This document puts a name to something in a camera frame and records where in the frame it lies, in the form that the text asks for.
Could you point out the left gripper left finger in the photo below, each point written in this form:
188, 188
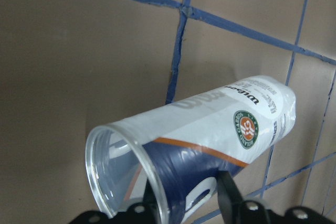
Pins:
141, 212

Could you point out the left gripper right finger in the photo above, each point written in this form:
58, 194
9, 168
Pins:
235, 209

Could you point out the white blue tennis ball can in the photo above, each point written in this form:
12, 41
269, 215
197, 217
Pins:
178, 149

